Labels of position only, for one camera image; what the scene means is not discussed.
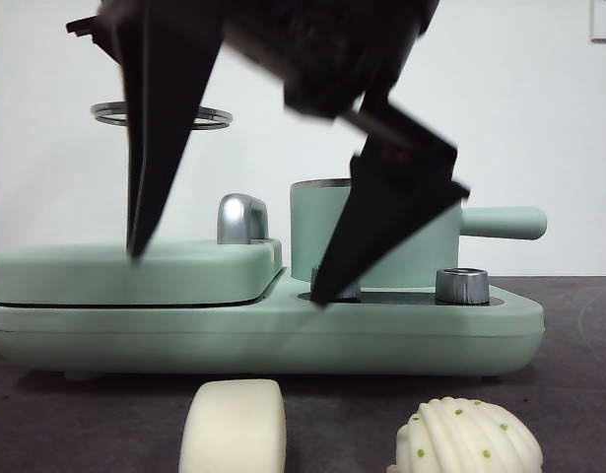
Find smooth white bun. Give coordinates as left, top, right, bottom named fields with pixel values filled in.
left=177, top=378, right=288, bottom=473

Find mint green breakfast machine base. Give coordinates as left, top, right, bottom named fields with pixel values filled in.
left=0, top=265, right=546, bottom=383

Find mint green grill lid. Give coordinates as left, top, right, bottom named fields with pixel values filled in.
left=0, top=238, right=284, bottom=304

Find silver grill lid handle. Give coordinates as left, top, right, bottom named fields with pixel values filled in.
left=216, top=193, right=270, bottom=246

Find ribbed white bun green dots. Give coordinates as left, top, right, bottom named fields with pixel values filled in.
left=384, top=396, right=544, bottom=473

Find mint green pot with handle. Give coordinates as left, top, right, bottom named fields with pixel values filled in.
left=289, top=177, right=549, bottom=292

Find white wall socket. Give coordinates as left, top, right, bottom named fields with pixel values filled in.
left=590, top=0, right=606, bottom=43

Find glass pot lid green knob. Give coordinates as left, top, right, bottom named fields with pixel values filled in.
left=90, top=101, right=234, bottom=132

